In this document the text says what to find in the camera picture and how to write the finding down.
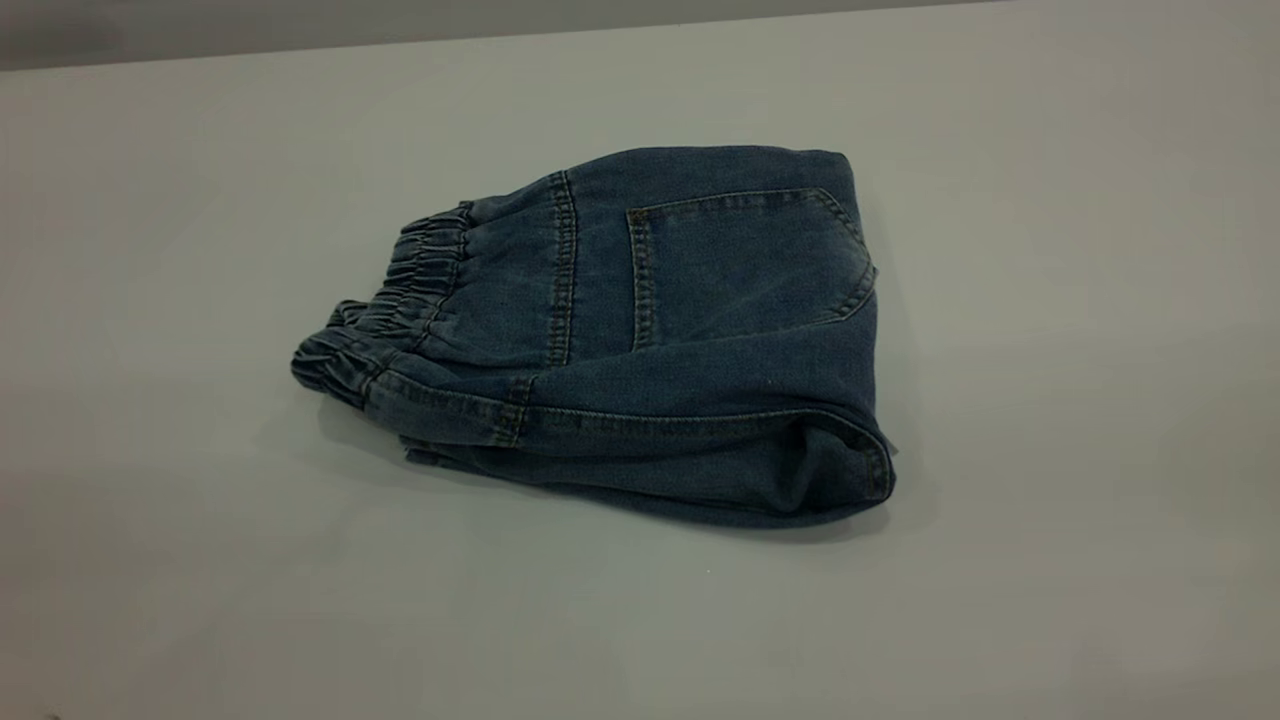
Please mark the blue denim pants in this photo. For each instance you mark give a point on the blue denim pants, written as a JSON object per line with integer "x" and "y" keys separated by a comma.
{"x": 650, "y": 350}

